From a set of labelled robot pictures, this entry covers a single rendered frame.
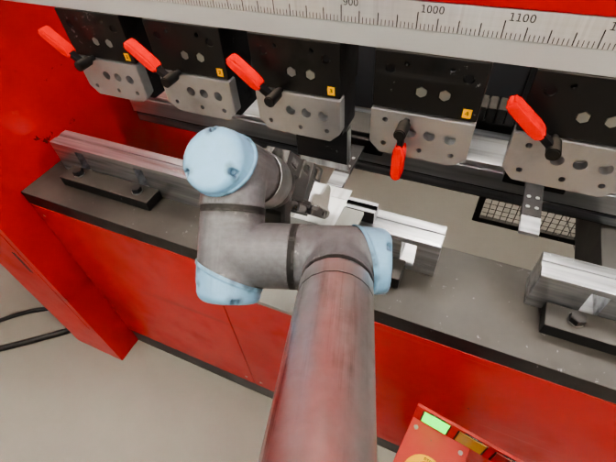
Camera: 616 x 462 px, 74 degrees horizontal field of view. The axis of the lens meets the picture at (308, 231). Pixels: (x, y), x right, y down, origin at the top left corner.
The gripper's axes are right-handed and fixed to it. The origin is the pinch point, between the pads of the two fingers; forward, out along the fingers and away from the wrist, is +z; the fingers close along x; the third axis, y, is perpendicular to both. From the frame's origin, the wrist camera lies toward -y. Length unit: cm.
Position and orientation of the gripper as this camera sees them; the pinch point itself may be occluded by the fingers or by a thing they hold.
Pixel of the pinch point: (308, 212)
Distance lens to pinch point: 76.5
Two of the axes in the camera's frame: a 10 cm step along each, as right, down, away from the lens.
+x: -9.1, -2.6, 3.1
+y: 2.7, -9.6, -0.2
